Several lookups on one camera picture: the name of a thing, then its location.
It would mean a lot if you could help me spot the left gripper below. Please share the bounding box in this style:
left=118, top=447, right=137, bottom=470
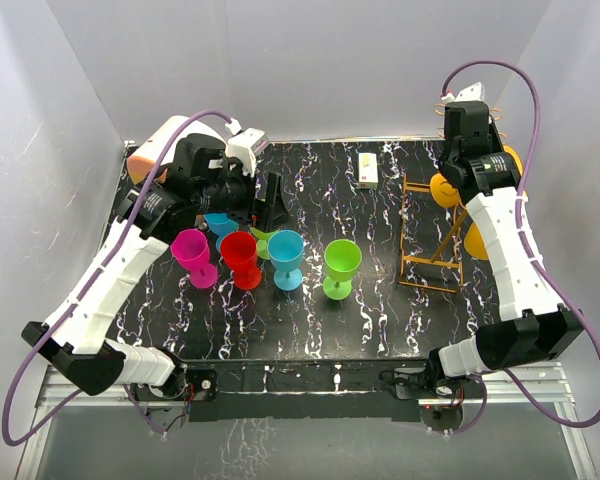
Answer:
left=195, top=157, right=292, bottom=232

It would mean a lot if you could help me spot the pale green wine glass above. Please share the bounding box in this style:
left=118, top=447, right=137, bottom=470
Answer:
left=250, top=226, right=277, bottom=260

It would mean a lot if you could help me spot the light blue wine glass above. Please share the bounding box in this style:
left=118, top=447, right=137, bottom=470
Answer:
left=267, top=230, right=304, bottom=291

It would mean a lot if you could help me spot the red wine glass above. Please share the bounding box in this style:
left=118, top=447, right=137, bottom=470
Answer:
left=220, top=231, right=262, bottom=291

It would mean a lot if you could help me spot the dark blue wine glass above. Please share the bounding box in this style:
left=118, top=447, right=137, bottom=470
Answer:
left=204, top=213, right=239, bottom=251

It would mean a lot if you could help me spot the yellow wine glass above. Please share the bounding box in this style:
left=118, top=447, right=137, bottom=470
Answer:
left=429, top=145, right=523, bottom=208
left=463, top=189, right=529, bottom=261

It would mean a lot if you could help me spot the magenta wine glass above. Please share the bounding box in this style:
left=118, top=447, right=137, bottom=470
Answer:
left=170, top=229, right=219, bottom=289

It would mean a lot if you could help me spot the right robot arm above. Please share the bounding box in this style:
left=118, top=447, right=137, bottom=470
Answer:
left=420, top=100, right=583, bottom=397

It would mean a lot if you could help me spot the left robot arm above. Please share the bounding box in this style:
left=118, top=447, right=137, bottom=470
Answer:
left=22, top=128, right=289, bottom=399

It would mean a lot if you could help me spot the small white box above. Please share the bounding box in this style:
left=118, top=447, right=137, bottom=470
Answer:
left=357, top=152, right=379, bottom=189

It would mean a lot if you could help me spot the white cylindrical drum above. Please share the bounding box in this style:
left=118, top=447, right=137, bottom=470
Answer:
left=126, top=115, right=226, bottom=189

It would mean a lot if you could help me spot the black front base bar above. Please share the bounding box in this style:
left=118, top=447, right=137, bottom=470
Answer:
left=180, top=358, right=432, bottom=422

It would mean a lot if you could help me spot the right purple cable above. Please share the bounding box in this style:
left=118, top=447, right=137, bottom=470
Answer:
left=439, top=59, right=600, bottom=436

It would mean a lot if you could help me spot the purple cable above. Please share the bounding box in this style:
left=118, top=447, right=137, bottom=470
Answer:
left=439, top=59, right=600, bottom=436
left=0, top=109, right=239, bottom=447

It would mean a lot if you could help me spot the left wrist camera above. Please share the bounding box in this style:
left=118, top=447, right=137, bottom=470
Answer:
left=225, top=128, right=269, bottom=178

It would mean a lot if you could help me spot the gold wire glass rack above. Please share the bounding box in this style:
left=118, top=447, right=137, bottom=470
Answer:
left=397, top=172, right=481, bottom=294

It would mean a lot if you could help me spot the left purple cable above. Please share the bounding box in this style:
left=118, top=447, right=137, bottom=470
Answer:
left=0, top=109, right=239, bottom=447

